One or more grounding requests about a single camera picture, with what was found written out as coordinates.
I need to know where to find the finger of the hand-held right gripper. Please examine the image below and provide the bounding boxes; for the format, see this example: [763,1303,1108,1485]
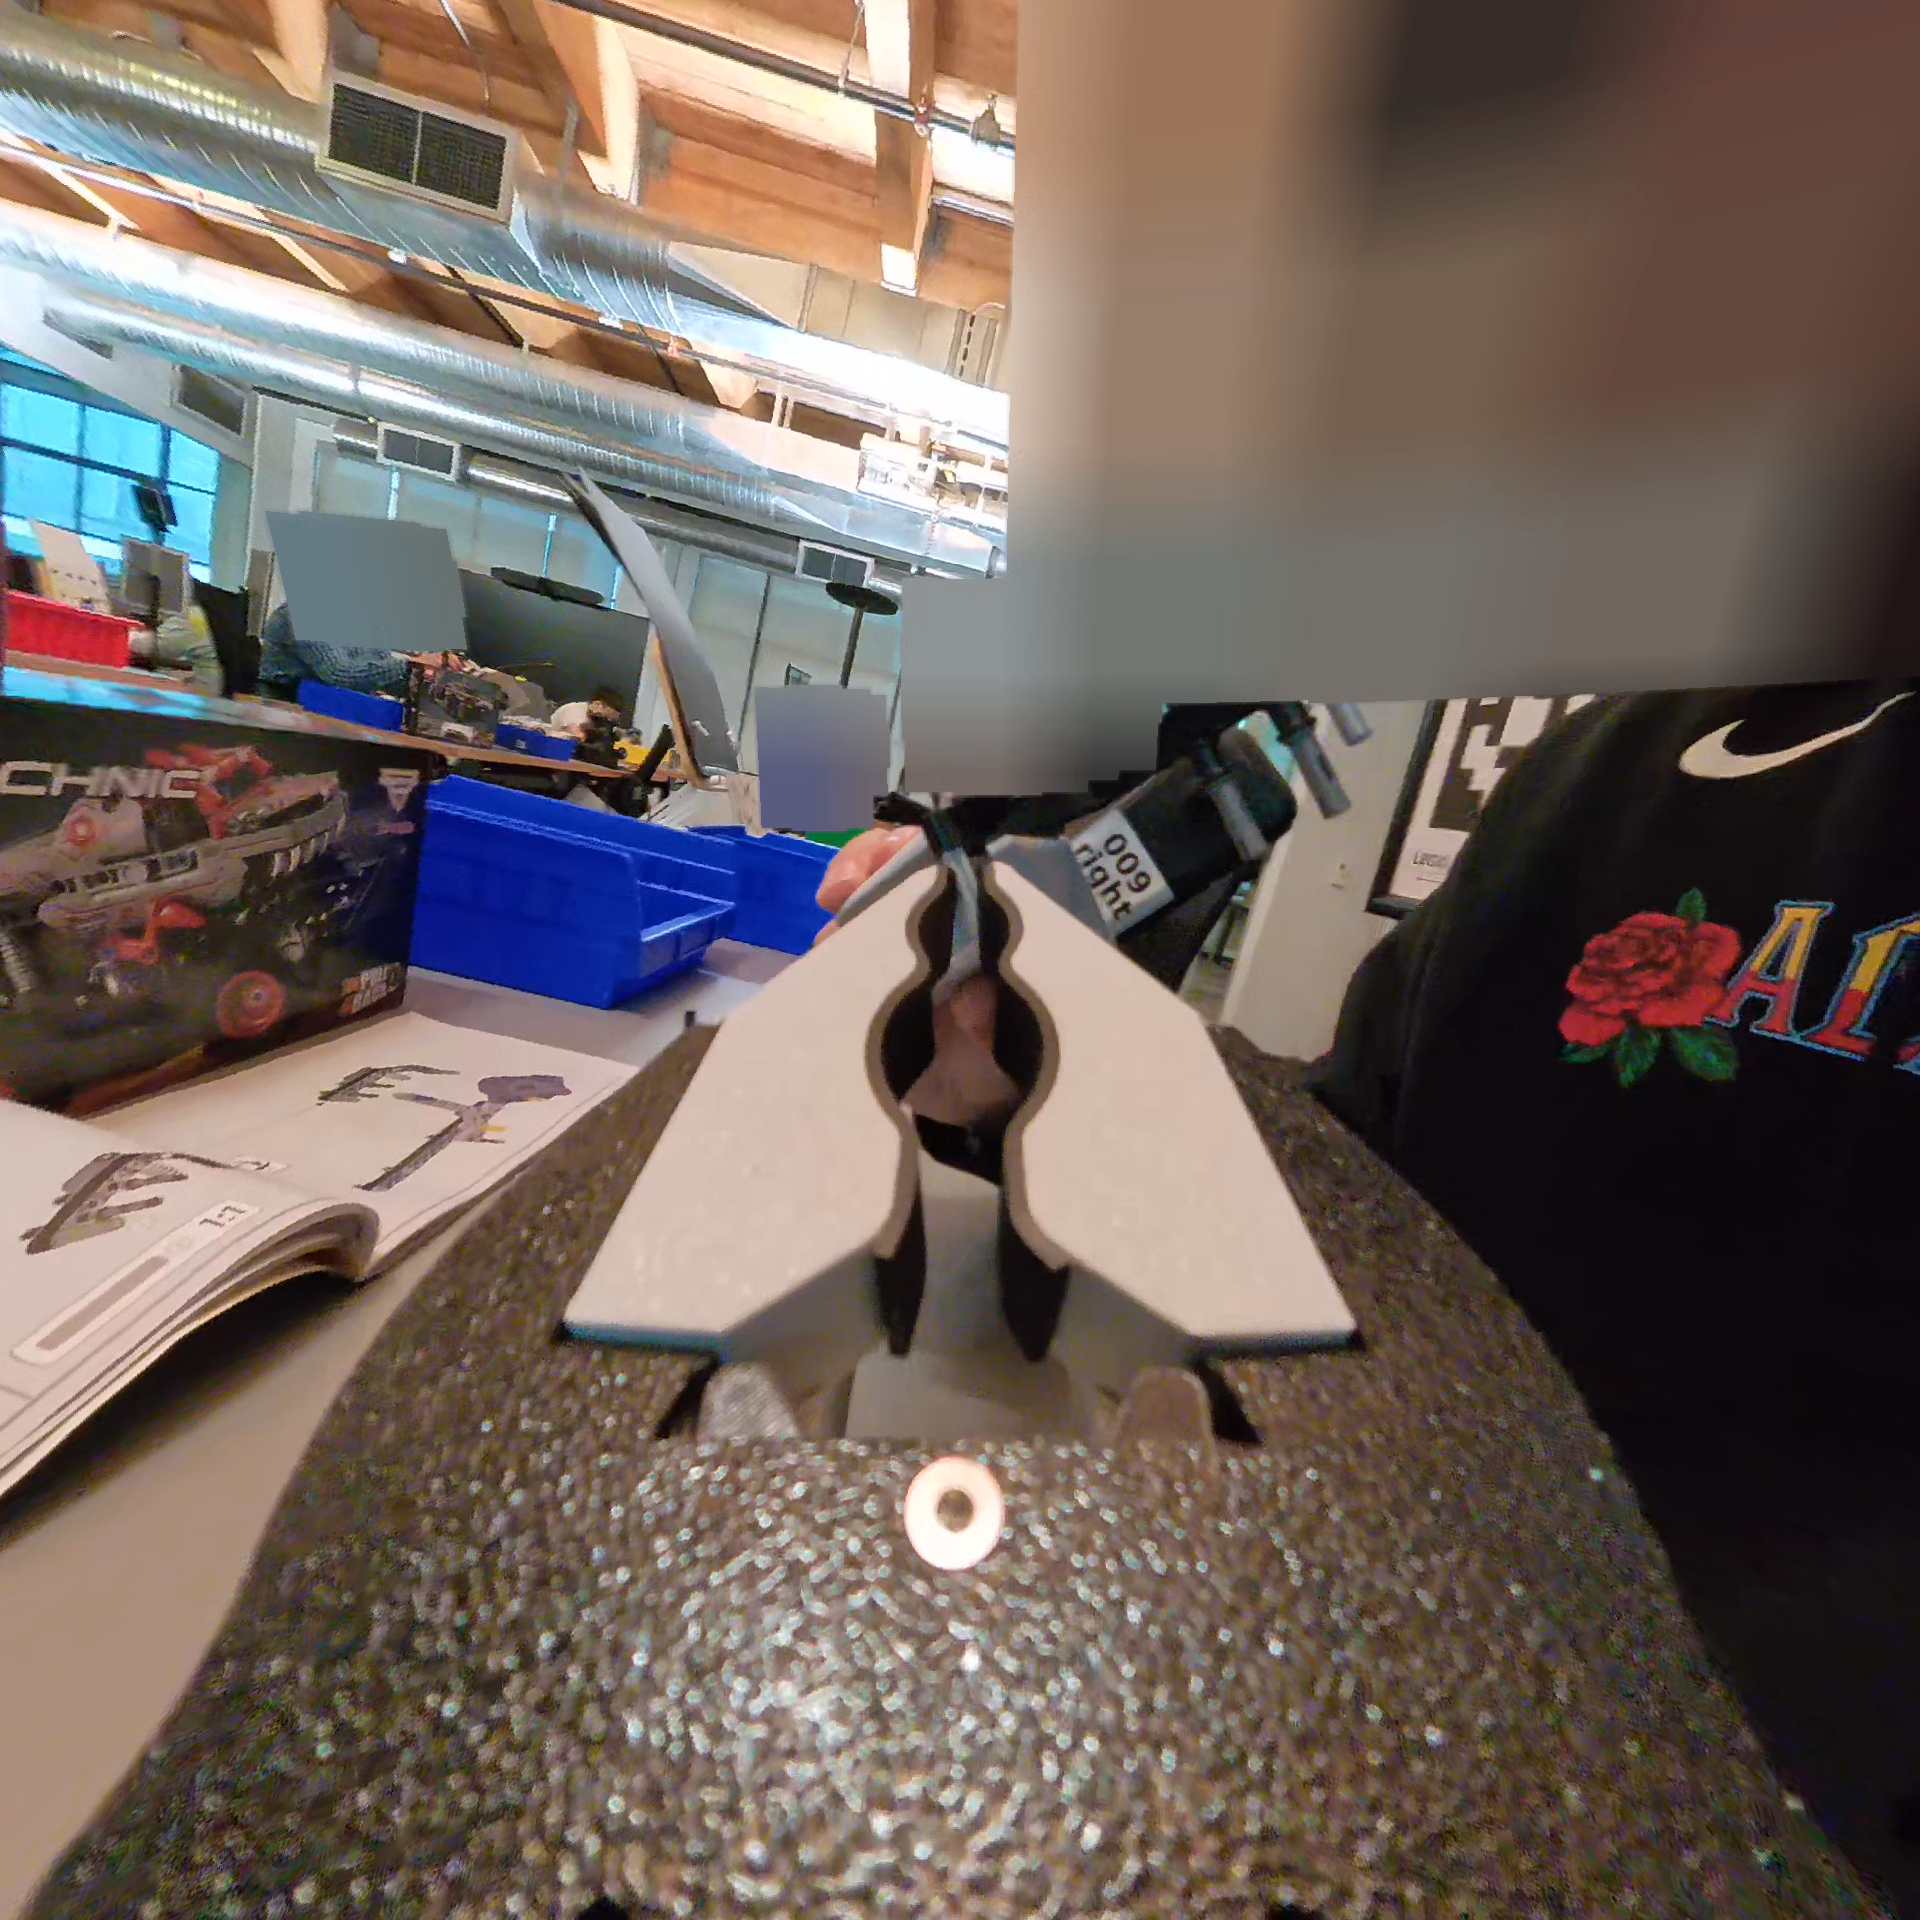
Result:
[989,835,1115,943]

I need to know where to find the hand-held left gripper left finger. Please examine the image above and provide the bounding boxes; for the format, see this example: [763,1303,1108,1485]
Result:
[563,862,968,1389]

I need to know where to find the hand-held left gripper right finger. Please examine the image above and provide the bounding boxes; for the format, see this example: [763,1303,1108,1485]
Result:
[976,867,1359,1364]

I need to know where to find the person's right hand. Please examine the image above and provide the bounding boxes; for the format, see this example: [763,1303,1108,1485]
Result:
[813,823,1039,1129]

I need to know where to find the blue storage bin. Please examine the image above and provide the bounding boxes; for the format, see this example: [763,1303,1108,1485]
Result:
[408,778,740,1011]
[696,823,840,955]

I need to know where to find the black white tag poster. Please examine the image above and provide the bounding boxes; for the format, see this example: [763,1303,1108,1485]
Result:
[1372,693,1600,921]

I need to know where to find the black floor lamp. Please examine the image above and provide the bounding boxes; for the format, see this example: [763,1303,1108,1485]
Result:
[825,575,904,694]

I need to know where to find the tilted grey board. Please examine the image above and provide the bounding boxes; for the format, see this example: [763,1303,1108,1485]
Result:
[566,468,744,782]

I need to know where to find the person's black sweatshirt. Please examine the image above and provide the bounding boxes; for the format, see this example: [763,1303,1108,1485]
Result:
[1303,681,1920,1920]

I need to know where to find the black monitor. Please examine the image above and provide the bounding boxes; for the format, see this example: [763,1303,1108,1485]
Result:
[456,566,656,710]

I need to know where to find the instruction booklet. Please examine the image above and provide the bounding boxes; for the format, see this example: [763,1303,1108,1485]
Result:
[0,1013,640,1501]

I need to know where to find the toy truck box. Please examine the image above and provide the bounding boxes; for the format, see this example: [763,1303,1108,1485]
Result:
[0,702,431,1115]

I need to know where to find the wooden back table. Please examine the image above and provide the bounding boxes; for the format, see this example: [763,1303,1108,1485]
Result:
[0,651,710,783]

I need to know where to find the red storage bin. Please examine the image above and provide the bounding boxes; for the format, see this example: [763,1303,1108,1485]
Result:
[0,588,140,665]

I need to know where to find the large vent grille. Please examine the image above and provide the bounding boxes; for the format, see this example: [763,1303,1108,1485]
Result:
[318,70,521,225]

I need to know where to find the round silver duct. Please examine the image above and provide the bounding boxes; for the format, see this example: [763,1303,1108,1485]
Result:
[0,201,1011,578]

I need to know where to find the silver duct with vent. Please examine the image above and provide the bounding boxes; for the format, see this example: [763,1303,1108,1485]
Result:
[0,30,1011,399]

